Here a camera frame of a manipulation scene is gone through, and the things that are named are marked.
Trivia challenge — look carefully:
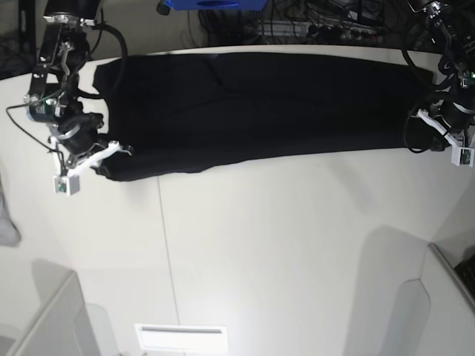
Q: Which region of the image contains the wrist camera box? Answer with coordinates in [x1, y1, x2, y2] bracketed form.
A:
[451, 146, 474, 168]
[53, 176, 80, 197]

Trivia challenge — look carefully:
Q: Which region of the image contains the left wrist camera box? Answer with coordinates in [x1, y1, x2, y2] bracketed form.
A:
[451, 146, 474, 168]

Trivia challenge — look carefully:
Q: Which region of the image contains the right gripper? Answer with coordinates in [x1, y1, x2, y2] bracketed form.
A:
[47, 113, 134, 177]

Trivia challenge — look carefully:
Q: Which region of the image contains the black keyboard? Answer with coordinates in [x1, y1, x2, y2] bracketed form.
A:
[455, 257, 475, 296]

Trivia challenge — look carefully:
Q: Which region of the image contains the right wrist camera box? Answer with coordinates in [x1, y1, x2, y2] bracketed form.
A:
[53, 176, 80, 197]

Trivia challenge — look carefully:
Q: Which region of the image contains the grey partition right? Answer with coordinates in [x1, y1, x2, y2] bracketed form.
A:
[381, 244, 474, 355]

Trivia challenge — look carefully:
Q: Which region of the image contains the black cabinet post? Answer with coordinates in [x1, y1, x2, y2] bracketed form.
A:
[17, 0, 36, 73]

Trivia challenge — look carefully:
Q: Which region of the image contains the black T-shirt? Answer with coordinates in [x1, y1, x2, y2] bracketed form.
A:
[94, 53, 433, 182]

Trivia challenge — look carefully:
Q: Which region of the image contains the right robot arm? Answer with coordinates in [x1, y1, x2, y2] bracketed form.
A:
[21, 1, 134, 177]

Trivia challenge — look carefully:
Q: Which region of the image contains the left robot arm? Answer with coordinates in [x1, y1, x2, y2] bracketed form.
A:
[401, 1, 474, 154]

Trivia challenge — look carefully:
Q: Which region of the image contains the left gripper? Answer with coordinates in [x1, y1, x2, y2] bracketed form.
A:
[417, 98, 474, 152]

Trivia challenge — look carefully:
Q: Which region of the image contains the grey partition left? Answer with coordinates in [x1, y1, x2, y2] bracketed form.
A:
[1, 259, 119, 355]

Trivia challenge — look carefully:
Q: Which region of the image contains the blue plastic box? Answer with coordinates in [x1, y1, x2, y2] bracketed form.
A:
[156, 0, 267, 16]

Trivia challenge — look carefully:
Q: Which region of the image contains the grey partition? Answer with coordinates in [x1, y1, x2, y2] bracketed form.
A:
[1, 259, 119, 355]
[381, 244, 474, 355]

